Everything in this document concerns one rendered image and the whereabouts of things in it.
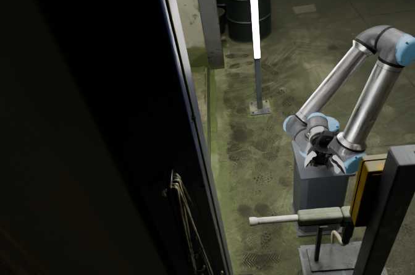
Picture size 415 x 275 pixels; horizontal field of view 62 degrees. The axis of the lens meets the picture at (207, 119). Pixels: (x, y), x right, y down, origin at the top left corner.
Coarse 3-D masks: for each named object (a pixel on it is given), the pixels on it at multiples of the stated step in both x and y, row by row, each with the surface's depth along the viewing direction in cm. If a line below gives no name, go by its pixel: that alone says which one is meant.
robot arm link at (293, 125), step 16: (368, 32) 156; (352, 48) 161; (368, 48) 156; (352, 64) 160; (336, 80) 163; (320, 96) 166; (304, 112) 170; (320, 112) 171; (288, 128) 174; (304, 128) 170
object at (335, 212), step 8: (320, 208) 126; (328, 208) 125; (336, 208) 125; (344, 208) 124; (280, 216) 127; (288, 216) 126; (296, 216) 126; (304, 216) 124; (312, 216) 124; (320, 216) 123; (328, 216) 123; (336, 216) 123; (344, 216) 123; (256, 224) 127; (304, 224) 125; (312, 224) 126; (320, 224) 125; (352, 224) 127; (344, 232) 131; (352, 232) 130; (344, 240) 135
